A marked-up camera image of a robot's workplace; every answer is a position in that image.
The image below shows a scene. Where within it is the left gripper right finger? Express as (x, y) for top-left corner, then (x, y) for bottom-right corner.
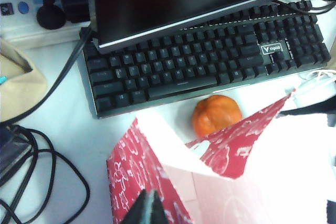
(149, 188), (172, 224)

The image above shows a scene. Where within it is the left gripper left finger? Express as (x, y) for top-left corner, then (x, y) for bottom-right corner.
(122, 188), (150, 224)

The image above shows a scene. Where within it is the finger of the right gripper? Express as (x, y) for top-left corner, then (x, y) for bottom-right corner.
(279, 99), (336, 116)

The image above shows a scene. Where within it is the red Trudi paper bag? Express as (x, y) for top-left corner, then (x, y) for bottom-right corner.
(106, 94), (336, 224)

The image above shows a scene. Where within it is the glossy orange fruit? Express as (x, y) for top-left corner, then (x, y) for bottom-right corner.
(191, 94), (243, 138)

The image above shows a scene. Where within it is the white plastic bag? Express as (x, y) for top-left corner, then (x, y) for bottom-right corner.
(288, 68), (336, 110)

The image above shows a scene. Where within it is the black mechanical keyboard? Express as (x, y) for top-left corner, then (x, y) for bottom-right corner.
(82, 0), (332, 120)

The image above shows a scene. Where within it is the beige fabric pouch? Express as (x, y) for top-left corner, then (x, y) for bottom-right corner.
(0, 38), (49, 124)

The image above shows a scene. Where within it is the black AOC monitor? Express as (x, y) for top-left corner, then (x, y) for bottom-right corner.
(85, 0), (336, 55)

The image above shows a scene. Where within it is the round black plug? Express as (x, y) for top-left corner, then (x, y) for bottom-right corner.
(36, 0), (67, 30)

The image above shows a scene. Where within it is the white power strip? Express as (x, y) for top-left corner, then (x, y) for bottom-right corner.
(0, 0), (93, 49)

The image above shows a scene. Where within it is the black power adapter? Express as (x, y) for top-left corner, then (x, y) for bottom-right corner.
(61, 0), (92, 25)

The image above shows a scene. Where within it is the black coiled cable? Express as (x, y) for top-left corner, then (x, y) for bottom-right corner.
(0, 123), (91, 224)

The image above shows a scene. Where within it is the thick black cable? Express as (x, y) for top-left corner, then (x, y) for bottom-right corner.
(0, 26), (93, 126)

